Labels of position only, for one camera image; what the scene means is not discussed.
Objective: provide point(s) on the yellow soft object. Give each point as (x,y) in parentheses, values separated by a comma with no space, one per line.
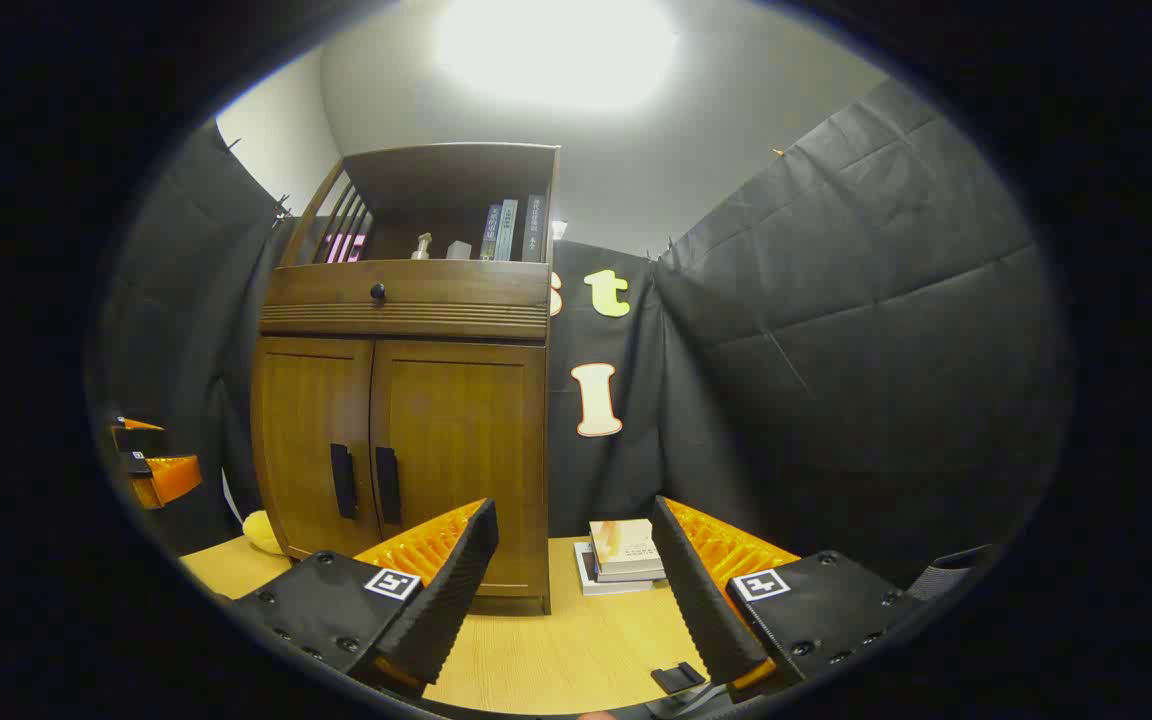
(261,532)

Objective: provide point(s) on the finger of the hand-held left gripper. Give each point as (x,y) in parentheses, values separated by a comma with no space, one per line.
(171,478)
(141,440)

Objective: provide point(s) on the small white container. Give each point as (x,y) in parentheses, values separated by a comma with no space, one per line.
(459,251)

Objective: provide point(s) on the small black clip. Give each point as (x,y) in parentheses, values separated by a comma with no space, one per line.
(677,678)

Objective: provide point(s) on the black backdrop cloth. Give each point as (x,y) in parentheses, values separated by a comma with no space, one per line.
(836,350)

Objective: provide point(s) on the pink striped item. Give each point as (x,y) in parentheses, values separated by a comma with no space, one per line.
(346,247)

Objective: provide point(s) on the ceiling light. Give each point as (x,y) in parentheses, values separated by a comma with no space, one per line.
(556,50)

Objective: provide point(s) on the wooden cabinet drawer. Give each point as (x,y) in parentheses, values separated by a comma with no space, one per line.
(476,285)

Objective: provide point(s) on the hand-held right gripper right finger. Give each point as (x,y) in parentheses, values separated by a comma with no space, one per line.
(701,600)

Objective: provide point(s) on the wooden double-door shoe cabinet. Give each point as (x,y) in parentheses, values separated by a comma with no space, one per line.
(406,325)

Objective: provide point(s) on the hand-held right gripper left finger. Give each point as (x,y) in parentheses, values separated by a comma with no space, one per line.
(451,600)

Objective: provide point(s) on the dark blue standing book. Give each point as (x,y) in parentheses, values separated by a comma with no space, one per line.
(489,235)

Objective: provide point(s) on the light blue standing book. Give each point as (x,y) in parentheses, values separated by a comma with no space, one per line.
(507,230)

